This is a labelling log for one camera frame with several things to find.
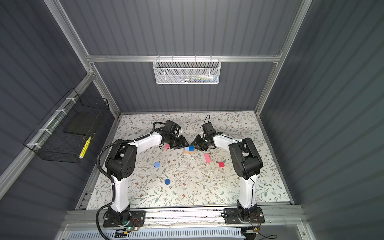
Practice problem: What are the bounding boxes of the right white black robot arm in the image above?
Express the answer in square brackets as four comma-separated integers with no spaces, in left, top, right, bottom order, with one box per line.
[192,122,265,223]

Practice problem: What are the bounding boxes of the white wire mesh basket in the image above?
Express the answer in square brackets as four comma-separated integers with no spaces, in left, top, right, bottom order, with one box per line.
[153,59,222,85]

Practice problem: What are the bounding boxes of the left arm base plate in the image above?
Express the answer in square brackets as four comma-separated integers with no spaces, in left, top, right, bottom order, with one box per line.
[103,210,146,228]

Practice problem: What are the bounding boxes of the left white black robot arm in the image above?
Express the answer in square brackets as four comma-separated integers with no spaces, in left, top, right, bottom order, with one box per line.
[98,120,189,226]

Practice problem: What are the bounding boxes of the yellow marker in basket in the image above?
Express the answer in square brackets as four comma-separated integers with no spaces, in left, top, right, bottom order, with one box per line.
[79,137,92,159]

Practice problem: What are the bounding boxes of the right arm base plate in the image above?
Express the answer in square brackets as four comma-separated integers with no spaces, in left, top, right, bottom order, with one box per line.
[221,208,265,225]

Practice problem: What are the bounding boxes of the white ventilated cable duct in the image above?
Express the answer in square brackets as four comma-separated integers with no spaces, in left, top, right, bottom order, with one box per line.
[67,227,245,240]

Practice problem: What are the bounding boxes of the black pad in basket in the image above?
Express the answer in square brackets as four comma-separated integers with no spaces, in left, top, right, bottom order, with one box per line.
[63,113,103,136]

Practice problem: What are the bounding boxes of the black wire basket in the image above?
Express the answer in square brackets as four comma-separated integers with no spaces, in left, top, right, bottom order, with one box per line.
[24,91,110,164]

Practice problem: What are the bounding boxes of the markers in white basket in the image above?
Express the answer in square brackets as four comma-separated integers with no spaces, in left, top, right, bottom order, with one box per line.
[178,74,219,84]

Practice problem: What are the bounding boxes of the left black corrugated cable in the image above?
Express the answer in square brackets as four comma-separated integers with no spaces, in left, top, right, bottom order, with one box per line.
[95,121,167,240]

